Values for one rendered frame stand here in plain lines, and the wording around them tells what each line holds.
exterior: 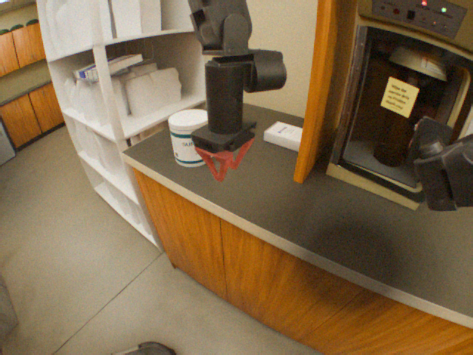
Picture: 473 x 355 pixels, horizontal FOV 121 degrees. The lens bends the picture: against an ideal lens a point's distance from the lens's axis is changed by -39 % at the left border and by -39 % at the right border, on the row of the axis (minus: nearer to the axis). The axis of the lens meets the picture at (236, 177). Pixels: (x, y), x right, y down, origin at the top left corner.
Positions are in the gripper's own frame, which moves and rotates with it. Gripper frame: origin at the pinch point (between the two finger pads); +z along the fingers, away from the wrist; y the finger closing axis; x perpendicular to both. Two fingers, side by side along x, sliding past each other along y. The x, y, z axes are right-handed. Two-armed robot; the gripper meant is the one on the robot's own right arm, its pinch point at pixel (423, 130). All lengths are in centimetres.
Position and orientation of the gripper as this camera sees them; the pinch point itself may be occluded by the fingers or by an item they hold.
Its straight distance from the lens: 56.0
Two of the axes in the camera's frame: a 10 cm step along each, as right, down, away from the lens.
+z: 5.6, -5.2, 6.4
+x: -8.3, -3.5, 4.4
